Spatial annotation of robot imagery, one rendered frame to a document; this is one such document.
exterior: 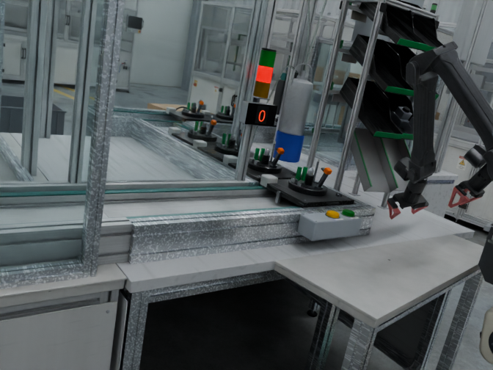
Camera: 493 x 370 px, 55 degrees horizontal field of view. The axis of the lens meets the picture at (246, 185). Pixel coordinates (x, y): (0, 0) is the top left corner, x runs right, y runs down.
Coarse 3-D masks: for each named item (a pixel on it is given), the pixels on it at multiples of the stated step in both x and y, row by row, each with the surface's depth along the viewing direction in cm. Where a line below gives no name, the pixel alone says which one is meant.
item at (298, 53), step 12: (312, 0) 276; (300, 12) 278; (312, 12) 279; (300, 24) 278; (312, 24) 282; (300, 36) 280; (300, 48) 283; (300, 60) 285; (288, 72) 287; (300, 72) 289; (276, 132) 298
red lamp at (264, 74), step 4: (260, 68) 154; (264, 68) 153; (268, 68) 153; (272, 68) 154; (260, 72) 154; (264, 72) 154; (268, 72) 154; (272, 72) 155; (256, 76) 156; (260, 76) 154; (264, 76) 154; (268, 76) 154; (256, 80) 156; (260, 80) 154; (264, 80) 154; (268, 80) 155
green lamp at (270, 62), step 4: (260, 52) 154; (264, 52) 152; (268, 52) 152; (272, 52) 152; (260, 56) 154; (264, 56) 152; (268, 56) 152; (272, 56) 153; (260, 60) 154; (264, 60) 153; (268, 60) 153; (272, 60) 153; (260, 64) 154; (264, 64) 153; (268, 64) 153; (272, 64) 154
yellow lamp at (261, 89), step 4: (256, 84) 156; (260, 84) 155; (264, 84) 155; (268, 84) 155; (256, 88) 156; (260, 88) 155; (264, 88) 155; (268, 88) 156; (256, 92) 156; (260, 92) 155; (264, 92) 156; (268, 92) 157; (256, 96) 156; (260, 96) 156; (264, 96) 156
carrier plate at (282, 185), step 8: (272, 184) 166; (280, 184) 168; (288, 192) 160; (296, 192) 162; (328, 192) 170; (336, 192) 172; (296, 200) 155; (304, 200) 154; (312, 200) 156; (320, 200) 158; (328, 200) 159; (336, 200) 161; (344, 200) 163; (352, 200) 166
